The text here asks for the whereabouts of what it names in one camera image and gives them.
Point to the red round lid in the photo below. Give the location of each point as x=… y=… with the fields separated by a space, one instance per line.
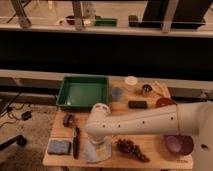
x=161 y=102

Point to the brown pine cone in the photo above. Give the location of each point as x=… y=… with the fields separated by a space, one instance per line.
x=129 y=147

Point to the small metal cup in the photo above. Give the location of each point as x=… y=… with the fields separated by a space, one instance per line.
x=146 y=89

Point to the black rectangular block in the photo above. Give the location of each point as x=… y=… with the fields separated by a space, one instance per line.
x=137 y=104

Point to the blue sponge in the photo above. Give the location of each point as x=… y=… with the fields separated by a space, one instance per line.
x=57 y=147

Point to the green plastic tray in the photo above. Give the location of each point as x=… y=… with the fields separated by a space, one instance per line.
x=82 y=92

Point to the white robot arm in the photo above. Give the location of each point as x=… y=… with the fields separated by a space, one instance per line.
x=189 y=119

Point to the black power adapter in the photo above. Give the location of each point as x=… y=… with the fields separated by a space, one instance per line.
x=26 y=115

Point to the small black brush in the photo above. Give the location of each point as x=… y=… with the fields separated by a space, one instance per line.
x=69 y=120

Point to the grey-blue towel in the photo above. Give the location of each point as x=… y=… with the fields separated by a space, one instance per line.
x=94 y=152

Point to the small blue cup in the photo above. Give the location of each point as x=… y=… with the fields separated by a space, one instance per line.
x=116 y=93

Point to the purple bowl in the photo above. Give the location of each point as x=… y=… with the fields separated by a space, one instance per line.
x=178 y=144

